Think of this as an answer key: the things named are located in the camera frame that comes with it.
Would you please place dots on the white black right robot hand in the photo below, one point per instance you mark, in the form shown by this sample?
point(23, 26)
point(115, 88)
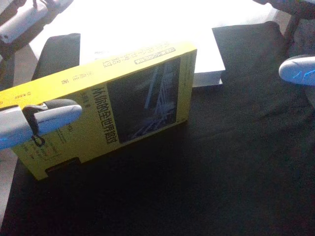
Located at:
point(56, 114)

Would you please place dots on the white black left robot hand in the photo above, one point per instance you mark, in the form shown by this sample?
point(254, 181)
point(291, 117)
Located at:
point(299, 71)

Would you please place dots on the yellow book with dark photo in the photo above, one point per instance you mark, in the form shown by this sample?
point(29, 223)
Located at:
point(86, 73)

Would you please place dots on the white book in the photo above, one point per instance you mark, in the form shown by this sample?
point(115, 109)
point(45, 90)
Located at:
point(203, 57)

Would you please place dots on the black table cloth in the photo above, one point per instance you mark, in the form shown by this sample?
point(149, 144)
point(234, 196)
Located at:
point(221, 159)

